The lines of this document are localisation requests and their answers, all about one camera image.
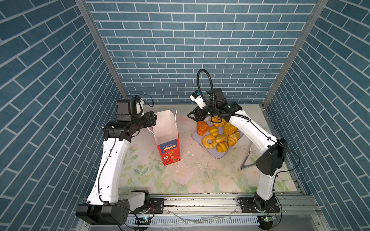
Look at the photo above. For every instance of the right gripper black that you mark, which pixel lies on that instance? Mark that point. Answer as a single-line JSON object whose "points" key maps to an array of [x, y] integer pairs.
{"points": [[196, 111]]}

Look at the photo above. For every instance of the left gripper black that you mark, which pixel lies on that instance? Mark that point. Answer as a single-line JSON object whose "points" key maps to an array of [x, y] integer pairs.
{"points": [[150, 120]]}

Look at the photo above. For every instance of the oval golden fake bread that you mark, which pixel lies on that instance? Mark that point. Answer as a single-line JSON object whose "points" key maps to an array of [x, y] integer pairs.
{"points": [[229, 129]]}

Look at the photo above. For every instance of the small twisted fake bread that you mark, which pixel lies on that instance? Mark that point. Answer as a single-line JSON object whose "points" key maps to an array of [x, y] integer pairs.
{"points": [[221, 138]]}

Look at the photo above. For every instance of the long striped fake bread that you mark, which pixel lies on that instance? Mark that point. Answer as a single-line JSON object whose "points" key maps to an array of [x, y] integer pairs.
{"points": [[233, 138]]}

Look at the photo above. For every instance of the red white paper bag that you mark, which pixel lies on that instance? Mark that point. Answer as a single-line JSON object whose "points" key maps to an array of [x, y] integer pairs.
{"points": [[166, 135]]}

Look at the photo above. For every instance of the round striped fake bun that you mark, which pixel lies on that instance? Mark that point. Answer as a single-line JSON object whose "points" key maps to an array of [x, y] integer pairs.
{"points": [[222, 147]]}

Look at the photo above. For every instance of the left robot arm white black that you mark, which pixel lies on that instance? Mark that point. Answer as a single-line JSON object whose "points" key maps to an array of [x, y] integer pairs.
{"points": [[112, 164]]}

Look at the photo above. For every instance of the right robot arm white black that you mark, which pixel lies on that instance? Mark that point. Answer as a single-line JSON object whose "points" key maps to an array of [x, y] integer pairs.
{"points": [[273, 150]]}

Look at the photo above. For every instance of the small striped fake bun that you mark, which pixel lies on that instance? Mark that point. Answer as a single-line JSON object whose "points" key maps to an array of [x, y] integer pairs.
{"points": [[214, 131]]}

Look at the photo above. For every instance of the brown fake croissant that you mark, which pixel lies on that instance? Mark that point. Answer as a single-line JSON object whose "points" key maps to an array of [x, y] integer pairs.
{"points": [[202, 128]]}

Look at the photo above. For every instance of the glazed fake donut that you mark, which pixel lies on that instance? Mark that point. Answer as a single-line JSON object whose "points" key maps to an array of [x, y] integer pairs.
{"points": [[209, 142]]}

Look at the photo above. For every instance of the lavender plastic tray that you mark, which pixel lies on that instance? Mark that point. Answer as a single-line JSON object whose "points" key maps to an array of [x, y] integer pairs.
{"points": [[212, 152]]}

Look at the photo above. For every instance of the large ring-shaped fake bread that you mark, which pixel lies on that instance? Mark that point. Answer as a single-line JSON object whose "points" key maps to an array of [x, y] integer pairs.
{"points": [[218, 121]]}

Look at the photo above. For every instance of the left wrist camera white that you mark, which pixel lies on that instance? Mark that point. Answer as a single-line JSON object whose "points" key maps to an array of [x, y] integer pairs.
{"points": [[139, 104]]}

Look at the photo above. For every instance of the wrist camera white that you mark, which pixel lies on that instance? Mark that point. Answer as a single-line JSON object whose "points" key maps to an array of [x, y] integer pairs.
{"points": [[139, 104], [197, 98]]}

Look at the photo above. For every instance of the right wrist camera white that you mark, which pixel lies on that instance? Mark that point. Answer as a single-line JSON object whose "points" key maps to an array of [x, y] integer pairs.
{"points": [[197, 98]]}

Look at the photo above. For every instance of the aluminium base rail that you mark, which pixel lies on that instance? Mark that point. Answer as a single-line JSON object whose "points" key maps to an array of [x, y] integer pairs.
{"points": [[202, 212]]}

